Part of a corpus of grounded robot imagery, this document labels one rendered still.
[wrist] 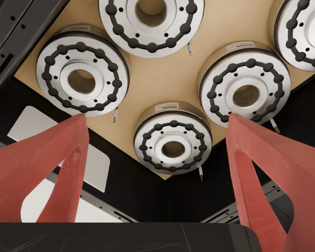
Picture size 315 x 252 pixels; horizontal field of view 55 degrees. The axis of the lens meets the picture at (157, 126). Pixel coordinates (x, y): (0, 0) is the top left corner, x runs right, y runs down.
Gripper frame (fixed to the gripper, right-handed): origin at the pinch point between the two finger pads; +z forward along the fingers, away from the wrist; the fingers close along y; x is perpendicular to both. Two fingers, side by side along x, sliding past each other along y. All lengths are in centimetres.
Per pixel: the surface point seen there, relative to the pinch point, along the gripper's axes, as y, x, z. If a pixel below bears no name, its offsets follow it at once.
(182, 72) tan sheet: -3.0, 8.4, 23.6
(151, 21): 0.6, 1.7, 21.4
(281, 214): -21.5, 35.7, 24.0
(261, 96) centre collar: -11.7, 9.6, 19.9
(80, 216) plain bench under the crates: 19, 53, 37
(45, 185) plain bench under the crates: 25, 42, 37
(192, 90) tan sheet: -4.4, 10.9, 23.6
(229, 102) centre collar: -8.3, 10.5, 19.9
